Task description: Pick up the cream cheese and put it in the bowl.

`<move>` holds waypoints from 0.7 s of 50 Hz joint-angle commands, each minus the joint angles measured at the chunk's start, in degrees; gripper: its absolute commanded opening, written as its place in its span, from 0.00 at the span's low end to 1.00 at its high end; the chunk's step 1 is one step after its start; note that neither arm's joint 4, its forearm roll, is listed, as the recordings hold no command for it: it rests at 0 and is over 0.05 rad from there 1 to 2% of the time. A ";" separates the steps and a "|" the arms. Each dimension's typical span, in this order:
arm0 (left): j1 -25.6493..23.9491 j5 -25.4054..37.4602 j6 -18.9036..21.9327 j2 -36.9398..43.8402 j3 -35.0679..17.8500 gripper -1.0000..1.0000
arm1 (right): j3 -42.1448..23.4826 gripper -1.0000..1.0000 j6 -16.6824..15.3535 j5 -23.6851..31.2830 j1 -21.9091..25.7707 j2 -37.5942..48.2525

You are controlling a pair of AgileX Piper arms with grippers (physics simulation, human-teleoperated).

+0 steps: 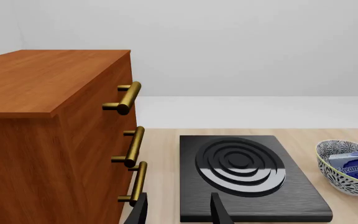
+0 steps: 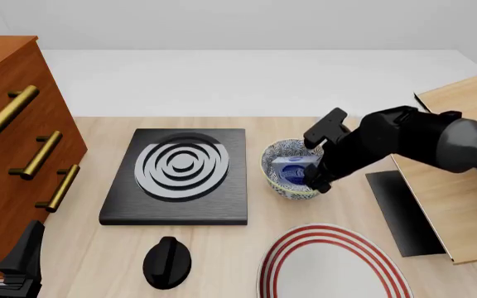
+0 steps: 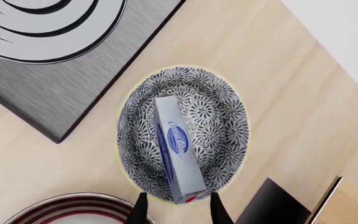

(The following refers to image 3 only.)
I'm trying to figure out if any cream cheese box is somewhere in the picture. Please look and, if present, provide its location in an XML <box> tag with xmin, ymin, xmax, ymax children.
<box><xmin>153</xmin><ymin>95</ymin><xmax>208</xmax><ymax>205</ymax></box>

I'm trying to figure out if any black white patterned bowl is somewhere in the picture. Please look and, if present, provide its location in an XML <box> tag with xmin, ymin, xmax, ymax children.
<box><xmin>116</xmin><ymin>65</ymin><xmax>251</xmax><ymax>203</ymax></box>

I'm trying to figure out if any flat stove plate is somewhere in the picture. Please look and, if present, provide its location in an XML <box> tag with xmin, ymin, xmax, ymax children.
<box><xmin>0</xmin><ymin>0</ymin><xmax>188</xmax><ymax>144</ymax></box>

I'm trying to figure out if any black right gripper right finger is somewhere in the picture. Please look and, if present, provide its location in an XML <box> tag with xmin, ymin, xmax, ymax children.
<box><xmin>209</xmin><ymin>191</ymin><xmax>234</xmax><ymax>224</ymax></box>

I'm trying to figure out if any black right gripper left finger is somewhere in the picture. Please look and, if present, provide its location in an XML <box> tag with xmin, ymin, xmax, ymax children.
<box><xmin>126</xmin><ymin>192</ymin><xmax>149</xmax><ymax>224</ymax></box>

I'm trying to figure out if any white plate with red rings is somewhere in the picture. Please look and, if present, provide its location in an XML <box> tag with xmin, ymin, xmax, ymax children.
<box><xmin>2</xmin><ymin>192</ymin><xmax>155</xmax><ymax>224</ymax></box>

